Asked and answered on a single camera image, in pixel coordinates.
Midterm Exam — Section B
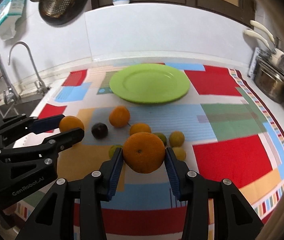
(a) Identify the small orange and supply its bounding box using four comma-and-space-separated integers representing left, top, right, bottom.
58, 115, 85, 132

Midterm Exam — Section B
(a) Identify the dark plum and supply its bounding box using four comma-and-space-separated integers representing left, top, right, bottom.
91, 122, 108, 139

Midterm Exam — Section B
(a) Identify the green citrus fruit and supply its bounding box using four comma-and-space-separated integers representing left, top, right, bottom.
108, 145, 123, 159

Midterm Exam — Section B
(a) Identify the orange tangerine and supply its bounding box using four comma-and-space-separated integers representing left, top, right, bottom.
109, 106, 131, 128

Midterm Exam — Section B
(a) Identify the pale yellow fruit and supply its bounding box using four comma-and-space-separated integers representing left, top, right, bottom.
172, 147, 186, 161

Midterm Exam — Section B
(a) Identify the orange mandarin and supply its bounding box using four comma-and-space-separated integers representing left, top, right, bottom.
130, 122, 152, 135

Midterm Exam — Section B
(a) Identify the yellow-green fruit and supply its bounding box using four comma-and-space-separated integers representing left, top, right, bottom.
169, 131, 185, 147

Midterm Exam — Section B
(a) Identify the large orange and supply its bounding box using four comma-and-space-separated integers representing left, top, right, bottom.
122, 132, 165, 174

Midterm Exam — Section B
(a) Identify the green lime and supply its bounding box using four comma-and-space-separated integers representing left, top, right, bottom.
154, 133, 167, 147

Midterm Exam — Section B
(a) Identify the steel sink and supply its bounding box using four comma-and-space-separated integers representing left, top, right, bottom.
0, 95, 43, 126

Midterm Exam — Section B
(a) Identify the chrome faucet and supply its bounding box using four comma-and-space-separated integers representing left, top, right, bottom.
0, 43, 21, 106
7, 41, 51, 95

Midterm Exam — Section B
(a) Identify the colourful patchwork tablecloth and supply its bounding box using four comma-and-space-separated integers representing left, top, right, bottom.
31, 63, 284, 239

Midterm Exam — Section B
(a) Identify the teal white box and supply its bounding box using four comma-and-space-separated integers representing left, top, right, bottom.
0, 0, 26, 41

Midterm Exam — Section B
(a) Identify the green plate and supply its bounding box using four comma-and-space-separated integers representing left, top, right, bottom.
109, 63, 190, 104

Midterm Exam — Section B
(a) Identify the steel pot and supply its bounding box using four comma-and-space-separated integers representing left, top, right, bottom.
254, 61, 284, 103

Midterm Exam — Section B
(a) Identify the white dish rack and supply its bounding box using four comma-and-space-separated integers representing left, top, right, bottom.
247, 47, 260, 80

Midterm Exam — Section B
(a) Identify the black frying pan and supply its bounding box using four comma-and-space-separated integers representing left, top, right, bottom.
41, 0, 87, 25

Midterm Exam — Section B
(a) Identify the cream pan handle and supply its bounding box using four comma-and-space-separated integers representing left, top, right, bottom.
250, 20, 275, 43
243, 29, 270, 49

